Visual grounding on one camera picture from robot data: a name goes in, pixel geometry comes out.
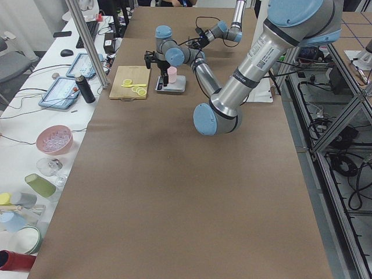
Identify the light blue cup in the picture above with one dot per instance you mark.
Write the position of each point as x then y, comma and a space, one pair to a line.
12, 221

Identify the yellow plastic knife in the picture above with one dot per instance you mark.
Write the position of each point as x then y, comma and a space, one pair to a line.
133, 85

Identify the teach pendant far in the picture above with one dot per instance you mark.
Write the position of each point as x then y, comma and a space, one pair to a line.
81, 64

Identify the wine glass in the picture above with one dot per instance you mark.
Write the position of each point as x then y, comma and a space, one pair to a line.
51, 167

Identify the green cup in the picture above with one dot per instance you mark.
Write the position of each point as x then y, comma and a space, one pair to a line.
40, 185

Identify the aluminium frame post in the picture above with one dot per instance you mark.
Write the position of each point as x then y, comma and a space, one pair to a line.
84, 33

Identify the grey cup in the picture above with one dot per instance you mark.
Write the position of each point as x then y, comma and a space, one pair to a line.
25, 200

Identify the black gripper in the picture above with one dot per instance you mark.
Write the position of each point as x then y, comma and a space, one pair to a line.
201, 41
161, 64

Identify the black computer mouse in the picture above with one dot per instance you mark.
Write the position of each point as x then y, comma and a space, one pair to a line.
66, 52

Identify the digital kitchen scale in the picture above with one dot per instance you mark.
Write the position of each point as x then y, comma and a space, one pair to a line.
177, 87

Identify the bamboo cutting board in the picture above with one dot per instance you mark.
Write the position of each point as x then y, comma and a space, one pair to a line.
138, 74

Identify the black water bottle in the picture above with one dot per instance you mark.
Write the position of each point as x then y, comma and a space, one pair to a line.
84, 88

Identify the pink plastic cup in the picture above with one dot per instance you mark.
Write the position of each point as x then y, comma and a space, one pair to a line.
172, 74

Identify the teach pendant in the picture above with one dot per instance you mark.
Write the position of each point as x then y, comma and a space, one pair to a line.
81, 64
61, 95

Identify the green rimmed white bowl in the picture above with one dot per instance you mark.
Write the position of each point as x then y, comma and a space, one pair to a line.
26, 241

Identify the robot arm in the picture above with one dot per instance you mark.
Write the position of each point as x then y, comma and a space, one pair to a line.
231, 35
288, 24

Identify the pink bowl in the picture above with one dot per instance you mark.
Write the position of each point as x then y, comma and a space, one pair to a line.
55, 140

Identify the red cylinder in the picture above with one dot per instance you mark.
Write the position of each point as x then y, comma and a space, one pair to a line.
12, 261

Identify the black smartphone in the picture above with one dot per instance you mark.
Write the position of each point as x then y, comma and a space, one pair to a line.
61, 34

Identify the lemon slice front pair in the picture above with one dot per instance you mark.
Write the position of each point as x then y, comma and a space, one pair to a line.
127, 82

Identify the yellow cup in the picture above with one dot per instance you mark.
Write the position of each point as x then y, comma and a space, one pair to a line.
5, 199

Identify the teach pendant near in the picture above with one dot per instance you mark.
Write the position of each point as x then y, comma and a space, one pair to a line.
61, 95

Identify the lemon slice top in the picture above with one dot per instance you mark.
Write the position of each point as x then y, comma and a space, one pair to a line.
142, 92

